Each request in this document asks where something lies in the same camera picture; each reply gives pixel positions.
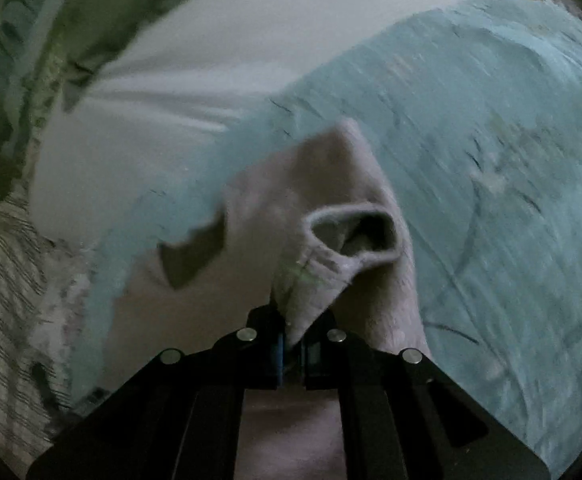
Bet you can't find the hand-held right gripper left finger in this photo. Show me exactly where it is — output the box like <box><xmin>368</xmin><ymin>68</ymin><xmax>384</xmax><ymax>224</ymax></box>
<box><xmin>26</xmin><ymin>304</ymin><xmax>288</xmax><ymax>480</ymax></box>

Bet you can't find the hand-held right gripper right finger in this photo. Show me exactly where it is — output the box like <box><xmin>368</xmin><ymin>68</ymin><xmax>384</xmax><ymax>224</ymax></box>
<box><xmin>303</xmin><ymin>311</ymin><xmax>552</xmax><ymax>480</ymax></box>

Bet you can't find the plaid bed sheet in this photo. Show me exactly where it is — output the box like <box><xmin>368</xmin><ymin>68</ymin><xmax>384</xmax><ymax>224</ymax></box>
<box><xmin>0</xmin><ymin>195</ymin><xmax>72</xmax><ymax>476</ymax></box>

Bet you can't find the dark green floral cloth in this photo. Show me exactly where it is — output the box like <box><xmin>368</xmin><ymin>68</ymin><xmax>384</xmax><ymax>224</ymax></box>
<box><xmin>0</xmin><ymin>0</ymin><xmax>72</xmax><ymax>206</ymax></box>

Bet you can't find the green quilt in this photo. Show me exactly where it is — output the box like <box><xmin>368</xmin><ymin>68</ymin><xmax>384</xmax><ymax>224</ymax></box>
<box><xmin>63</xmin><ymin>0</ymin><xmax>252</xmax><ymax>111</ymax></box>

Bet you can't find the white floral pillow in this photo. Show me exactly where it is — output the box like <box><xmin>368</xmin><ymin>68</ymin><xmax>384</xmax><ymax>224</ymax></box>
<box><xmin>26</xmin><ymin>240</ymin><xmax>102</xmax><ymax>411</ymax></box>

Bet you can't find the teal floral blanket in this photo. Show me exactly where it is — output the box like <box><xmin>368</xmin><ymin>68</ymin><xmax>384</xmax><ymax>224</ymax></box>
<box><xmin>68</xmin><ymin>0</ymin><xmax>582</xmax><ymax>480</ymax></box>

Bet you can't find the white striped pillow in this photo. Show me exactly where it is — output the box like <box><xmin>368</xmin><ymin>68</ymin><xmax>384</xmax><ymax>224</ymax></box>
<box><xmin>28</xmin><ymin>0</ymin><xmax>502</xmax><ymax>261</ymax></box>

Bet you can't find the gray sweatshirt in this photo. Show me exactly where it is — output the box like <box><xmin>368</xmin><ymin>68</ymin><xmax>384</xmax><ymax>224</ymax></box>
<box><xmin>103</xmin><ymin>117</ymin><xmax>432</xmax><ymax>480</ymax></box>

